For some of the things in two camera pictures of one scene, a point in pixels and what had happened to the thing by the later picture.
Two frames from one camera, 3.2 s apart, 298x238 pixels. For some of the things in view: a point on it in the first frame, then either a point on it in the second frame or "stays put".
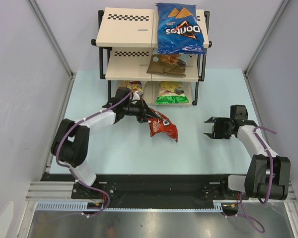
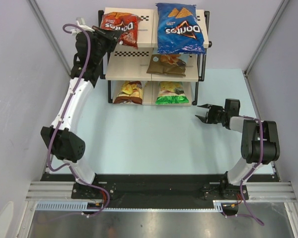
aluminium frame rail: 50,191 stays put
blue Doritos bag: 179,29 stays put
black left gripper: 144,110 -> 111,36
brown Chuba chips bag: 137,89 stays put
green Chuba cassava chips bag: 171,92 stays put
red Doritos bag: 162,125 -> 127,23
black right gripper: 216,133 -> 208,119
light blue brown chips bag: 169,64 stays put
